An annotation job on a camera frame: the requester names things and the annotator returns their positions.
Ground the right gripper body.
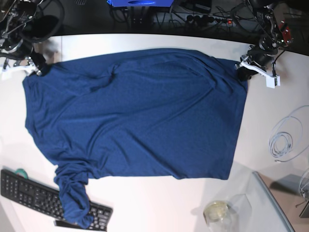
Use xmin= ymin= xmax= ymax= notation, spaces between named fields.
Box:
xmin=14 ymin=44 xmax=49 ymax=76

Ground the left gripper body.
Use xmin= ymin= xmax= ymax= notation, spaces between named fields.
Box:
xmin=236 ymin=45 xmax=278 ymax=81

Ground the blue t-shirt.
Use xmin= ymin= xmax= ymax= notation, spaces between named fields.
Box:
xmin=22 ymin=48 xmax=248 ymax=228

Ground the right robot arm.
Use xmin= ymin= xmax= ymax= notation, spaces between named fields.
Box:
xmin=0 ymin=0 xmax=65 ymax=76

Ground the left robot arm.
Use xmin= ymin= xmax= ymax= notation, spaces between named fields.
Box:
xmin=230 ymin=0 xmax=292 ymax=88

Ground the black power strip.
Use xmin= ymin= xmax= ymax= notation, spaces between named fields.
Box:
xmin=186 ymin=14 xmax=234 ymax=27

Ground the blue box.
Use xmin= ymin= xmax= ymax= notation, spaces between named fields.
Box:
xmin=107 ymin=0 xmax=174 ymax=7

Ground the green tape roll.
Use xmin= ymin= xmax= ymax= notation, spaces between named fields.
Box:
xmin=15 ymin=168 xmax=28 ymax=179

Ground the black keyboard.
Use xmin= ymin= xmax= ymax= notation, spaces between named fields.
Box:
xmin=0 ymin=169 xmax=113 ymax=232

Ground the clear glass jar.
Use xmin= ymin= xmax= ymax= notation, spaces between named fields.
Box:
xmin=203 ymin=194 xmax=252 ymax=232

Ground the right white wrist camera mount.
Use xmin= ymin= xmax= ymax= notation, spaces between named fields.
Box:
xmin=0 ymin=57 xmax=42 ymax=80

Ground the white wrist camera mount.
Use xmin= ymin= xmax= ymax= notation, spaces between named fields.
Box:
xmin=235 ymin=54 xmax=281 ymax=88
xmin=0 ymin=57 xmax=42 ymax=80

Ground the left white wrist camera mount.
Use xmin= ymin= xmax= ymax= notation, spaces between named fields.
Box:
xmin=235 ymin=54 xmax=281 ymax=88

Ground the coiled white cable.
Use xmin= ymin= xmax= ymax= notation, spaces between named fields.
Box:
xmin=268 ymin=104 xmax=309 ymax=162

